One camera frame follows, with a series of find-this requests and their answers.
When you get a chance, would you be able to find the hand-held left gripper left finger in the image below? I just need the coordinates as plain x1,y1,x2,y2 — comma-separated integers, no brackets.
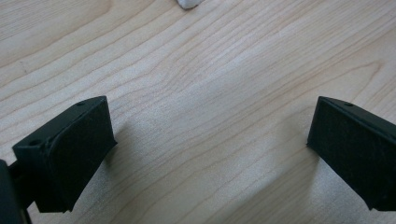
12,95,119,214

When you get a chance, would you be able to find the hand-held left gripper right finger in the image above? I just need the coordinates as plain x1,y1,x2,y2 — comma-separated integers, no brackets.
306,95,396,213

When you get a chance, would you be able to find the white cloth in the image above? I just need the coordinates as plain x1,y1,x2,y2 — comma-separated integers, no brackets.
176,0,204,10

